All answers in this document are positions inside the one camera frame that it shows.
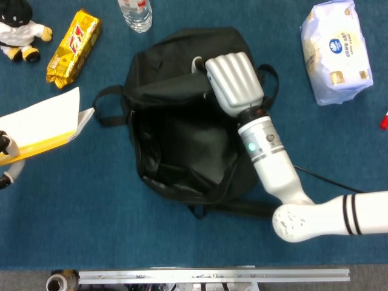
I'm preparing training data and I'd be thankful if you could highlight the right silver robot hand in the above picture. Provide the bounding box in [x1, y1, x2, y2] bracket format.
[190, 52, 265, 118]

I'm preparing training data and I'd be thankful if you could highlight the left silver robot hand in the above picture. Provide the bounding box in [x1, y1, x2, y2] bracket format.
[0, 130, 27, 190]

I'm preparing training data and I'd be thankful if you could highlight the white book with yellow band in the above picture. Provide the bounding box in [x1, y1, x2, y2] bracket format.
[0, 87, 95, 166]

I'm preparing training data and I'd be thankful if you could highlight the black fabric backpack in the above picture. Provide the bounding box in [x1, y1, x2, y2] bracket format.
[92, 26, 279, 219]

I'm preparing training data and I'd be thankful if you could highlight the white tissue pack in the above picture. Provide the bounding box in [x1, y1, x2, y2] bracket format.
[299, 0, 374, 106]

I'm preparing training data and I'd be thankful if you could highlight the gold foil snack package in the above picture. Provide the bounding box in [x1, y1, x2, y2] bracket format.
[45, 8, 102, 90]

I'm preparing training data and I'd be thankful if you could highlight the clear plastic water bottle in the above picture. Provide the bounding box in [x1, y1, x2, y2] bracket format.
[117, 0, 153, 33]

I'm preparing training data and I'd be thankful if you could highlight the black plush doll white shirt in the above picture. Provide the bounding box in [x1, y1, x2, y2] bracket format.
[0, 0, 53, 64]

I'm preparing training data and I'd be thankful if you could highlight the tape roll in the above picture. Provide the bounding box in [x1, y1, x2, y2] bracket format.
[45, 269, 79, 291]

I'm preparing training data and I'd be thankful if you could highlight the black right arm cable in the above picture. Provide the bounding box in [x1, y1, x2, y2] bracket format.
[292, 165, 364, 194]

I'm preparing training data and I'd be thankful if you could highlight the aluminium profile rail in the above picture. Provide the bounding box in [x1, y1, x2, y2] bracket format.
[78, 268, 351, 285]

